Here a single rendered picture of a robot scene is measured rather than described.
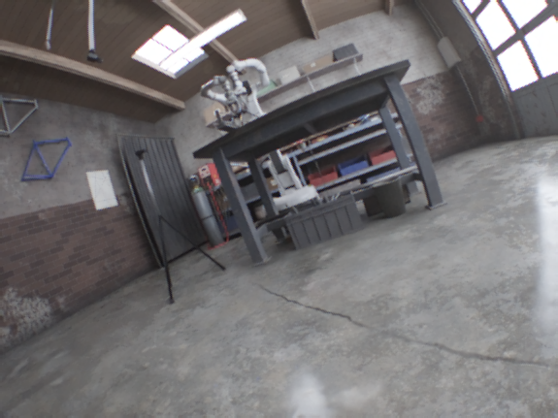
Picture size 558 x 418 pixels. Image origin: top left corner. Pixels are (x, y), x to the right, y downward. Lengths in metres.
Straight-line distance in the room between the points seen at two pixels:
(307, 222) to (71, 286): 2.89
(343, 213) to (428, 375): 1.24
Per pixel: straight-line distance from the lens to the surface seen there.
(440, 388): 0.51
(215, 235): 3.57
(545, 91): 3.24
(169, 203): 4.25
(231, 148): 1.67
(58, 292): 3.38
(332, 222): 1.60
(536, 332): 0.60
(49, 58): 3.62
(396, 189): 1.61
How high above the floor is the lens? 0.42
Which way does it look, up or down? 4 degrees down
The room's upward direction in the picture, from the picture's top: 21 degrees counter-clockwise
